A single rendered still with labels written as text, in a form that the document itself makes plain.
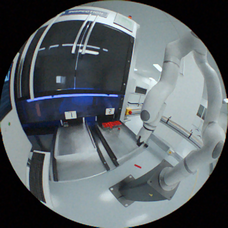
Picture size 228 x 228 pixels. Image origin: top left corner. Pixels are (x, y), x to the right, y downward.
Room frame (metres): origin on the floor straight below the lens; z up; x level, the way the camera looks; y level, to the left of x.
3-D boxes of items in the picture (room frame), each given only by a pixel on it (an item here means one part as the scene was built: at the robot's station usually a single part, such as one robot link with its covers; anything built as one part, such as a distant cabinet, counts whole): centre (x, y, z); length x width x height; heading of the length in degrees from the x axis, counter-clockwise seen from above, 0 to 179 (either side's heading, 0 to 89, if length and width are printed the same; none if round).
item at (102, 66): (0.52, 0.11, 1.50); 0.43 x 0.01 x 0.59; 124
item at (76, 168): (0.33, 0.09, 0.87); 0.70 x 0.48 x 0.02; 124
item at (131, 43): (0.62, -0.05, 1.40); 0.04 x 0.01 x 0.80; 124
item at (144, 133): (0.31, -0.22, 1.03); 0.10 x 0.08 x 0.11; 124
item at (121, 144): (0.40, -0.07, 0.90); 0.34 x 0.26 x 0.04; 34
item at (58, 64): (0.27, 0.49, 1.50); 0.47 x 0.01 x 0.59; 124
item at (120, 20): (0.55, 0.05, 1.96); 0.21 x 0.01 x 0.21; 124
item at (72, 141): (0.29, 0.27, 0.90); 0.34 x 0.26 x 0.04; 34
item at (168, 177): (0.03, -0.42, 0.95); 0.19 x 0.19 x 0.18
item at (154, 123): (0.30, -0.21, 1.18); 0.09 x 0.08 x 0.13; 127
